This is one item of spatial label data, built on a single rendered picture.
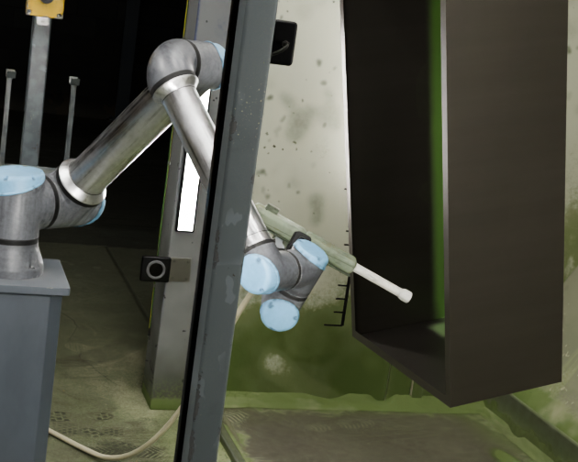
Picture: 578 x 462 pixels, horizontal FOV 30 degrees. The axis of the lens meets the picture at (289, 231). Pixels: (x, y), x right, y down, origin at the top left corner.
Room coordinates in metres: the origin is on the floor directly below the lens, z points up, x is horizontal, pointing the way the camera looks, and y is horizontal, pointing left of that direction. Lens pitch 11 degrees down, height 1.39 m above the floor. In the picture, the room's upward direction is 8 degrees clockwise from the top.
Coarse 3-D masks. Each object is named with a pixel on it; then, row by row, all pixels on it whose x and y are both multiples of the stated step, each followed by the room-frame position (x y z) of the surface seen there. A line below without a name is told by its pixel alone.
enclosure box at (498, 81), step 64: (384, 0) 3.25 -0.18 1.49; (448, 0) 2.65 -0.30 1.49; (512, 0) 2.72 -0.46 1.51; (384, 64) 3.26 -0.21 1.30; (448, 64) 2.66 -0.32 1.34; (512, 64) 2.73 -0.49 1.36; (384, 128) 3.28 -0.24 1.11; (448, 128) 2.67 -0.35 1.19; (512, 128) 2.75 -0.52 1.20; (384, 192) 3.29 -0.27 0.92; (448, 192) 2.68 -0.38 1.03; (512, 192) 2.76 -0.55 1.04; (384, 256) 3.31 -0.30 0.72; (448, 256) 2.70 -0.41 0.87; (512, 256) 2.77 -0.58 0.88; (384, 320) 3.32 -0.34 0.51; (448, 320) 2.72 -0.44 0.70; (512, 320) 2.79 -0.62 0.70; (448, 384) 2.74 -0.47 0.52; (512, 384) 2.81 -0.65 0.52
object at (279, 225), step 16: (256, 208) 2.75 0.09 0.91; (272, 208) 2.77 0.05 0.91; (272, 224) 2.76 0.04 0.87; (288, 224) 2.76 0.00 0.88; (288, 240) 2.77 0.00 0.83; (320, 240) 2.78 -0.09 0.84; (336, 256) 2.78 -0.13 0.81; (352, 256) 2.81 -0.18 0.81; (368, 272) 2.80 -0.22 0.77; (384, 288) 2.81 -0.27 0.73; (400, 288) 2.82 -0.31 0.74
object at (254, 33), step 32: (256, 0) 1.67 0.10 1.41; (256, 32) 1.67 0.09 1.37; (256, 64) 1.67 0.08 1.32; (256, 96) 1.67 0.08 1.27; (224, 128) 1.70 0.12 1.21; (256, 128) 1.68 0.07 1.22; (224, 160) 1.67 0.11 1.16; (256, 160) 1.68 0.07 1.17; (224, 192) 1.66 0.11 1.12; (224, 224) 1.67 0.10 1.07; (224, 256) 1.67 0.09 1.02; (224, 288) 1.67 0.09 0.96; (224, 320) 1.67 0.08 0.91; (224, 352) 1.67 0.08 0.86; (192, 384) 1.70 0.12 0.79; (224, 384) 1.68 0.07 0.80; (192, 416) 1.67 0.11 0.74; (192, 448) 1.66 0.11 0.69
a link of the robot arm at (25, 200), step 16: (0, 176) 2.75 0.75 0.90; (16, 176) 2.75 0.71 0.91; (32, 176) 2.78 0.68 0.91; (0, 192) 2.74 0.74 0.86; (16, 192) 2.74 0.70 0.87; (32, 192) 2.76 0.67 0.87; (48, 192) 2.82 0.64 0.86; (0, 208) 2.74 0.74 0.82; (16, 208) 2.74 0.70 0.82; (32, 208) 2.77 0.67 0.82; (48, 208) 2.81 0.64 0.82; (0, 224) 2.73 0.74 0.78; (16, 224) 2.74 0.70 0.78; (32, 224) 2.77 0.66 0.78; (48, 224) 2.84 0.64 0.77
